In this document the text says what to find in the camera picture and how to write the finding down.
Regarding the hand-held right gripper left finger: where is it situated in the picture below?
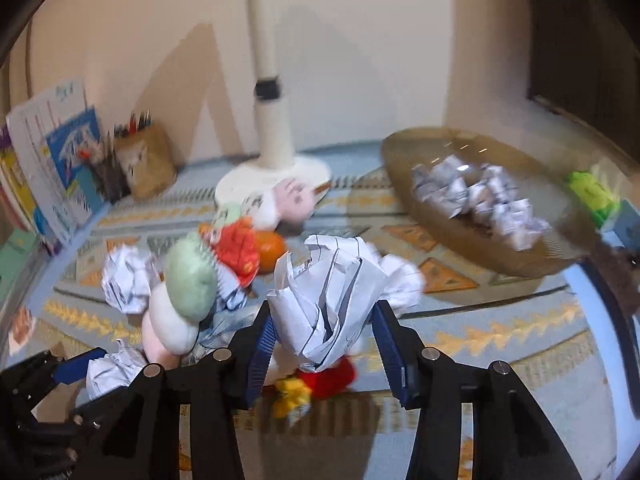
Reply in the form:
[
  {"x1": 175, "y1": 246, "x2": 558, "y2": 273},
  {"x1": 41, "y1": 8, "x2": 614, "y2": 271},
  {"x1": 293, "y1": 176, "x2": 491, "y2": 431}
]
[{"x1": 70, "y1": 302, "x2": 281, "y2": 480}]

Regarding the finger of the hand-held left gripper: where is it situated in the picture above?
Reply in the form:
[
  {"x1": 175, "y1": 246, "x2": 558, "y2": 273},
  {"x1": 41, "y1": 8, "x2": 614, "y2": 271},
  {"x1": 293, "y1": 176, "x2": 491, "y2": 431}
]
[{"x1": 2, "y1": 351, "x2": 106, "y2": 406}]

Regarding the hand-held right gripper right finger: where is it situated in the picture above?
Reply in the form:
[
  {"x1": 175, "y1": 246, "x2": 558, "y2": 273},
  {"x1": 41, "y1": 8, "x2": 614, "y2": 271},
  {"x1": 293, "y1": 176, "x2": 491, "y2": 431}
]
[{"x1": 372, "y1": 300, "x2": 583, "y2": 480}]

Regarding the red and yellow plush toy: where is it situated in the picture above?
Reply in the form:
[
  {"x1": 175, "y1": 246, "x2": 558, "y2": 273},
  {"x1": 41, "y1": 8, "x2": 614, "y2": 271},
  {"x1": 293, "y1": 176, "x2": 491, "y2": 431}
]
[{"x1": 265, "y1": 355, "x2": 358, "y2": 418}]

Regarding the large paper ball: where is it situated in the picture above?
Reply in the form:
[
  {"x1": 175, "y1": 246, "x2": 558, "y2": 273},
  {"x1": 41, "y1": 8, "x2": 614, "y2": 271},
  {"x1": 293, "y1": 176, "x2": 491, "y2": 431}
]
[{"x1": 266, "y1": 234, "x2": 388, "y2": 373}]

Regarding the orange fruit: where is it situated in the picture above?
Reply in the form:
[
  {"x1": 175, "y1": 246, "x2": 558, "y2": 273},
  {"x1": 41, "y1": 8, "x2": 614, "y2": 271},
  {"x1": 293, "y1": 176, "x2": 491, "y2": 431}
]
[{"x1": 254, "y1": 230, "x2": 288, "y2": 275}]

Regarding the red orange plush toy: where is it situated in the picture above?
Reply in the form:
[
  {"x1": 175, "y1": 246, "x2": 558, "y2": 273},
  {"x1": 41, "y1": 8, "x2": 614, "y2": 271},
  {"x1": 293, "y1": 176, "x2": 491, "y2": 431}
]
[{"x1": 200, "y1": 204, "x2": 262, "y2": 288}]

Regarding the wooden bowl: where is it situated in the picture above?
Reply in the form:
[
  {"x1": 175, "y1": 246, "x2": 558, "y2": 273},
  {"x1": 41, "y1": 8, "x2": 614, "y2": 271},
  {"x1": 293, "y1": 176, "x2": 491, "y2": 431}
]
[{"x1": 381, "y1": 127, "x2": 601, "y2": 279}]

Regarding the pink and white plush toy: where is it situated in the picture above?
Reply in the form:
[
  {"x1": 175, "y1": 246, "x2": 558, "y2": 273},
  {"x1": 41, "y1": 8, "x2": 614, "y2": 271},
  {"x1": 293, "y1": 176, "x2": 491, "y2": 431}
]
[{"x1": 242, "y1": 177, "x2": 331, "y2": 228}]

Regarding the patterned blue table mat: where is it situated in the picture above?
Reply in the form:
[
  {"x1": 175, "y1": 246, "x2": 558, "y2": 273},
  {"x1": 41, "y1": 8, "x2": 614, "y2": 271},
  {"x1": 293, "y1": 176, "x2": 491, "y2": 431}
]
[{"x1": 0, "y1": 142, "x2": 640, "y2": 480}]

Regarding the row of colourful books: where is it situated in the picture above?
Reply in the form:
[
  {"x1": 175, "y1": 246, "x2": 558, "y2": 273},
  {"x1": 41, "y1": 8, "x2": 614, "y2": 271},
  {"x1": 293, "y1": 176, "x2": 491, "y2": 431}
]
[{"x1": 0, "y1": 125, "x2": 43, "y2": 311}]

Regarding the pile of crumpled papers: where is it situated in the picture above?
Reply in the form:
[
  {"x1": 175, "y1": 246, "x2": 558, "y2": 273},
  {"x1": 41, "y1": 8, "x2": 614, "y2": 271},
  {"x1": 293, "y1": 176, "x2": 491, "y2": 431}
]
[{"x1": 411, "y1": 155, "x2": 551, "y2": 251}]

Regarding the black pen holder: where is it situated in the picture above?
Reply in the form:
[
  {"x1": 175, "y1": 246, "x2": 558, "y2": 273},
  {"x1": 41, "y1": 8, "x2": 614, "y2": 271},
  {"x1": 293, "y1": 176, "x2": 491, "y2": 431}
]
[{"x1": 85, "y1": 147, "x2": 132, "y2": 205}]

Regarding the tan pen holder cup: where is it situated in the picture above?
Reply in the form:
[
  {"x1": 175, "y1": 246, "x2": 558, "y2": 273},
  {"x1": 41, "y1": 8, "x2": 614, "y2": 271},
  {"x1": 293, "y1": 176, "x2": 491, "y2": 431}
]
[{"x1": 115, "y1": 125, "x2": 178, "y2": 200}]

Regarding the white lamp stand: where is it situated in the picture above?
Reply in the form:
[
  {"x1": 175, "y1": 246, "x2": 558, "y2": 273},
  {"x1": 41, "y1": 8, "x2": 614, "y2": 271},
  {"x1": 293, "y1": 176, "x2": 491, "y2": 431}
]
[{"x1": 214, "y1": 0, "x2": 332, "y2": 206}]

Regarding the bunch of pens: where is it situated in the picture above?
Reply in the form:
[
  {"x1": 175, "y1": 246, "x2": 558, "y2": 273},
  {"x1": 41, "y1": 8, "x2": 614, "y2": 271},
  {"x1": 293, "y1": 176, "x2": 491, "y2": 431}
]
[{"x1": 112, "y1": 110, "x2": 153, "y2": 138}]

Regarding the bright green toy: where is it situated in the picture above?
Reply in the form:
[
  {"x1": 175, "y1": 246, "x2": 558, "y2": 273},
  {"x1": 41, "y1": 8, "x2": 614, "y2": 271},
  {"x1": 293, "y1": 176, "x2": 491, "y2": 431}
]
[{"x1": 567, "y1": 171, "x2": 621, "y2": 228}]

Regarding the blue box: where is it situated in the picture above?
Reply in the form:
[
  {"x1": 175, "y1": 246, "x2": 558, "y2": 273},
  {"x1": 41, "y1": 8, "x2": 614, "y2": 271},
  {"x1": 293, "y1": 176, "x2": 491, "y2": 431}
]
[{"x1": 600, "y1": 200, "x2": 640, "y2": 261}]

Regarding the black clip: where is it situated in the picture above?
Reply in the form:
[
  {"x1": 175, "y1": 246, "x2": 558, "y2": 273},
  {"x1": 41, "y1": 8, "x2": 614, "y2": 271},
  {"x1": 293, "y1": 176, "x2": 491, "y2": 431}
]
[{"x1": 254, "y1": 76, "x2": 281, "y2": 101}]

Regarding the dark wooden frame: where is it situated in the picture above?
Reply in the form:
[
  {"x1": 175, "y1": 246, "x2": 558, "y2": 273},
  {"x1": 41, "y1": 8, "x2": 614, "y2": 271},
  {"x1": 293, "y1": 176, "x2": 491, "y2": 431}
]
[{"x1": 520, "y1": 0, "x2": 640, "y2": 133}]

